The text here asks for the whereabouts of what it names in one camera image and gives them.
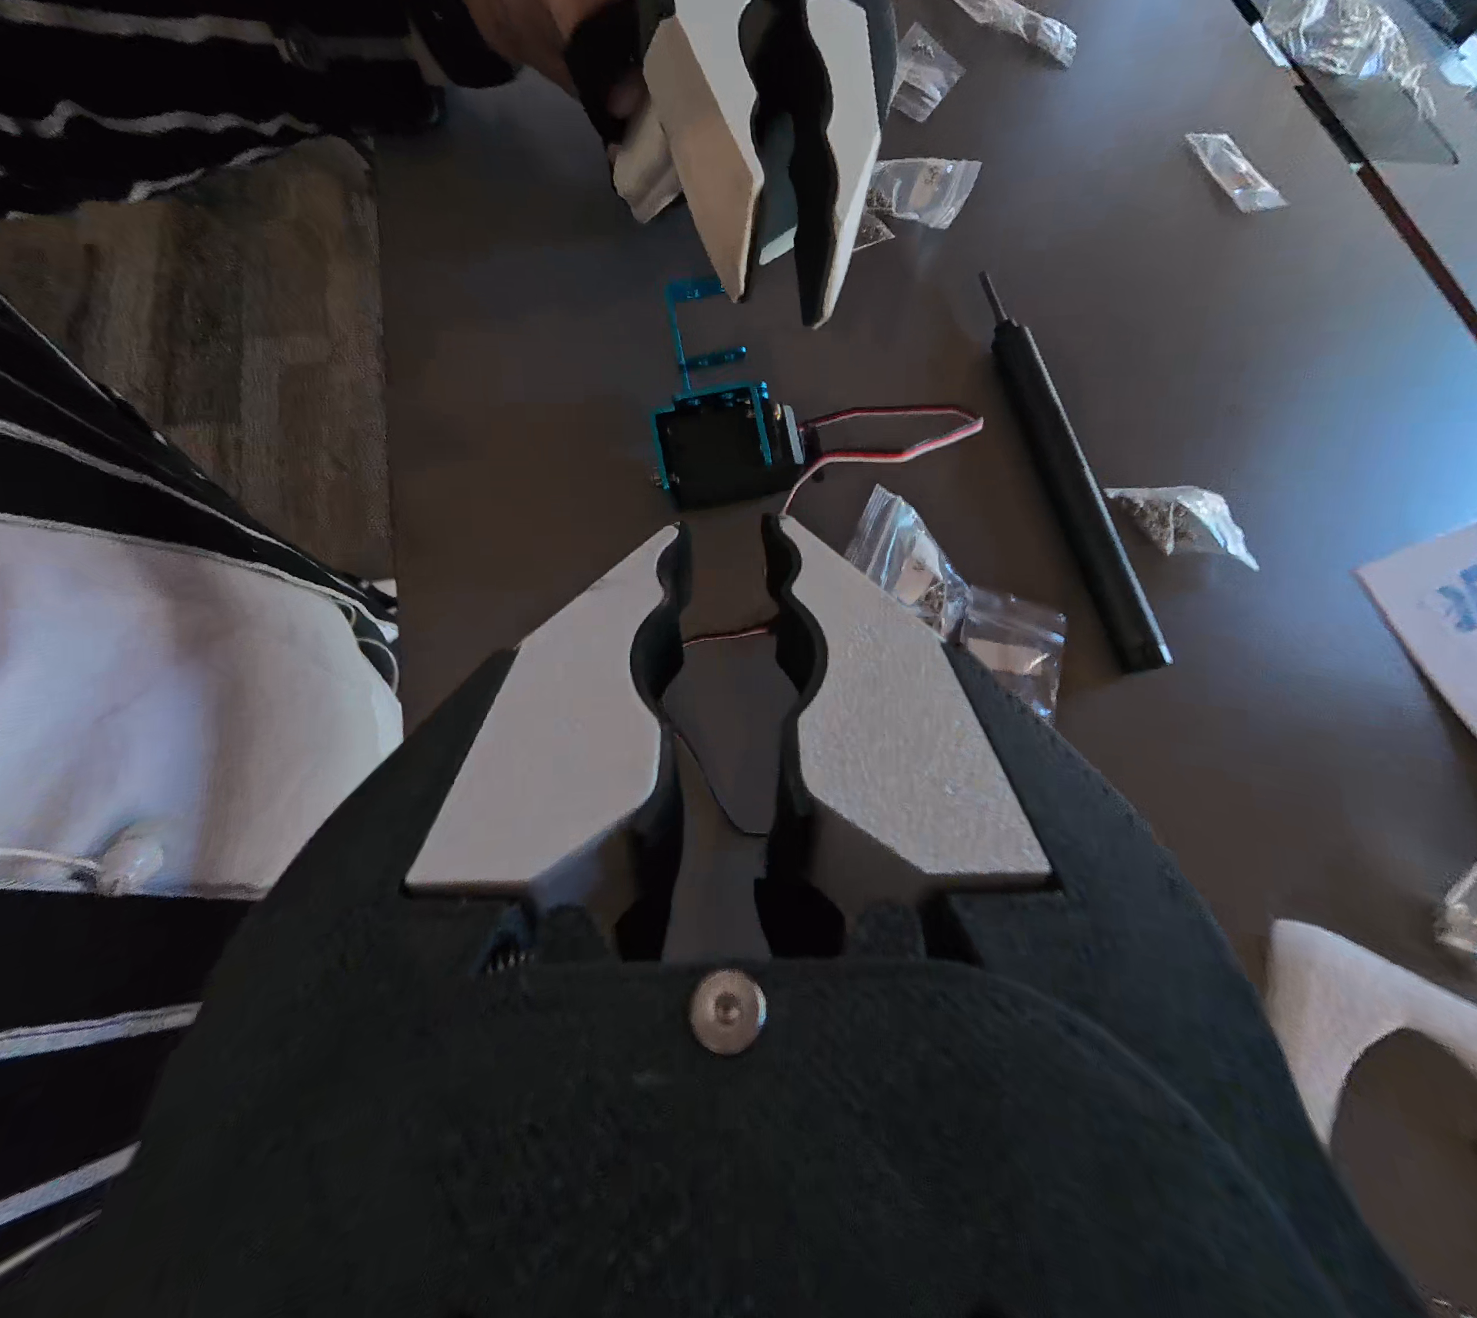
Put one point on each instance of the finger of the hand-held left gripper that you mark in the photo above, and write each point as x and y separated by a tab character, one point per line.
849	128
703	128

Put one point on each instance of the dark brown desk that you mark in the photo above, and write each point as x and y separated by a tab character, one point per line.
1211	360

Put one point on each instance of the small clear bag of screws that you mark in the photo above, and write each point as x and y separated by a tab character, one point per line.
924	71
1234	172

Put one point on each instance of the clear bag of many screws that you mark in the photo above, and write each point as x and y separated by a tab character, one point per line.
1177	521

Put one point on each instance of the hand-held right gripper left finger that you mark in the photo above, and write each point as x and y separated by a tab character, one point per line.
542	753

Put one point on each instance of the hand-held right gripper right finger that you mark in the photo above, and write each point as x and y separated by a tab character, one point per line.
912	753

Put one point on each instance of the blue bracket servo assembly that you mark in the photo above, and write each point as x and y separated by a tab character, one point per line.
715	452

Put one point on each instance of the long crumpled clear bag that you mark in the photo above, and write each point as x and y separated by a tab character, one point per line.
998	8

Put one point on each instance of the clear bag of brass nuts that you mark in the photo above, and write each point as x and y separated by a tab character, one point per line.
874	230

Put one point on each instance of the person's left forearm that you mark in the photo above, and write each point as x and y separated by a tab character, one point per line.
173	13

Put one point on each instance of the open instruction manual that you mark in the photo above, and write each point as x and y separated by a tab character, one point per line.
1431	625

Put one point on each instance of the white foam frame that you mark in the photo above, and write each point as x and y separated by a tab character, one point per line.
1326	983

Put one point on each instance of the black electric screwdriver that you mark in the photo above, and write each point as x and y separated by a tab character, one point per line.
1083	510

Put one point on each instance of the flat clear bag of screws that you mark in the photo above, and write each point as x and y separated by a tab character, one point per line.
1016	648

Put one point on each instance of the clear bag with handwritten mark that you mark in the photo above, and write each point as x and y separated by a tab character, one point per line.
924	190

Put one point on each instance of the person's torso striped shirt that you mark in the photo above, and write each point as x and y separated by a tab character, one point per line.
173	705

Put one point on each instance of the crumpled small clear bag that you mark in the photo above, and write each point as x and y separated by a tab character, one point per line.
1460	914

